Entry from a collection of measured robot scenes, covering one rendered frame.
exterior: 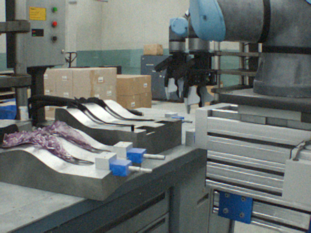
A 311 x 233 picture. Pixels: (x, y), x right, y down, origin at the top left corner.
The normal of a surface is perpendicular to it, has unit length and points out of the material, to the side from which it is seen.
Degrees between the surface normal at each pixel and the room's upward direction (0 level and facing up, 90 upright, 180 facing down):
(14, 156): 90
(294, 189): 90
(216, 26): 126
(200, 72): 91
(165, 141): 90
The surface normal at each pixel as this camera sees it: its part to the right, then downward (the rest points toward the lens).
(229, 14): 0.00, 0.29
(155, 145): 0.83, 0.10
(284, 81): -0.40, -0.15
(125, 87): -0.46, 0.15
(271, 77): -0.69, -0.18
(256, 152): -0.64, 0.14
